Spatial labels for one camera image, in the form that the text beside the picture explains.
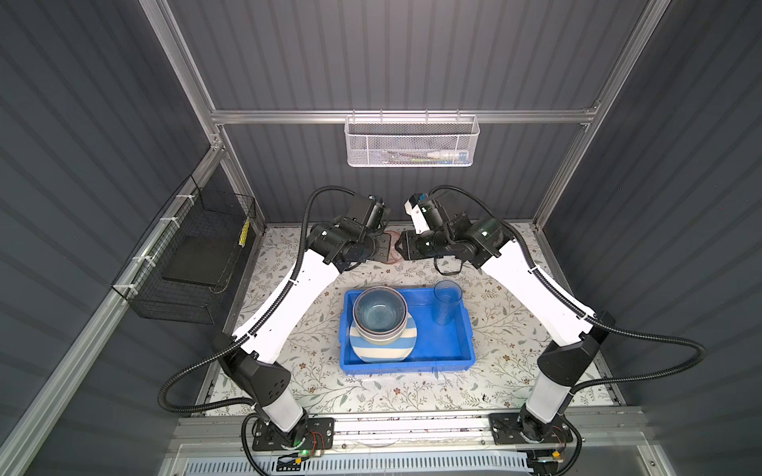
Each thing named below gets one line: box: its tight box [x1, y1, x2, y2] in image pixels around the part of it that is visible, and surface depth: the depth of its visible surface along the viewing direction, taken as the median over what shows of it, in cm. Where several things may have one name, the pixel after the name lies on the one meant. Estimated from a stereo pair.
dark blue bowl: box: [352, 285, 409, 336], surface depth 86 cm
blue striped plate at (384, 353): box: [348, 312, 418, 363], surface depth 84 cm
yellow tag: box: [238, 217, 251, 248], surface depth 84 cm
